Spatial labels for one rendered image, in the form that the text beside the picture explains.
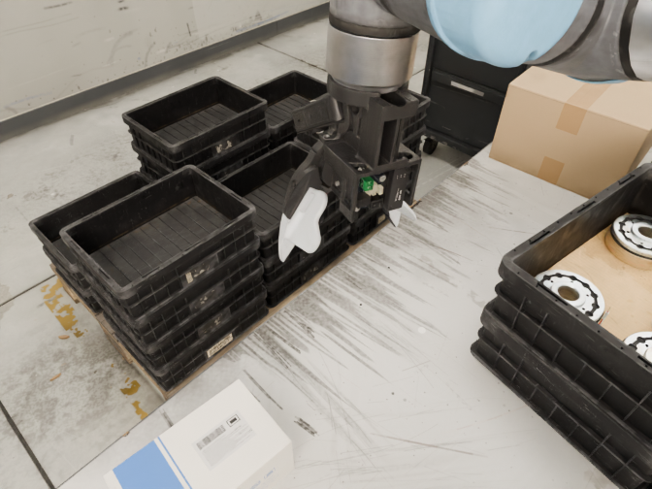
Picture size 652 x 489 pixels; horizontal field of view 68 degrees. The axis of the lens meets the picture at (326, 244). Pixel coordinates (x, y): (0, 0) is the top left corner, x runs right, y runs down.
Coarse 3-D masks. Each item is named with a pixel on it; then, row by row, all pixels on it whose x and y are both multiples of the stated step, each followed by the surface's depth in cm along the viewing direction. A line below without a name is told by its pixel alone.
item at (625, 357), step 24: (648, 168) 80; (600, 192) 76; (576, 216) 72; (528, 240) 68; (504, 264) 65; (528, 288) 63; (552, 312) 61; (576, 312) 59; (600, 336) 57; (624, 360) 55; (648, 360) 54; (648, 384) 54
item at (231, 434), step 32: (192, 416) 64; (224, 416) 64; (256, 416) 64; (160, 448) 61; (192, 448) 61; (224, 448) 61; (256, 448) 61; (288, 448) 62; (128, 480) 58; (160, 480) 58; (192, 480) 58; (224, 480) 58; (256, 480) 61
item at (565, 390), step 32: (480, 320) 74; (480, 352) 79; (512, 352) 73; (512, 384) 76; (544, 384) 70; (544, 416) 72; (576, 416) 67; (608, 416) 61; (576, 448) 69; (608, 448) 64; (640, 448) 59; (640, 480) 63
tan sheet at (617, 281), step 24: (600, 240) 83; (576, 264) 78; (600, 264) 78; (624, 264) 78; (600, 288) 75; (624, 288) 75; (648, 288) 75; (624, 312) 71; (648, 312) 71; (624, 336) 68
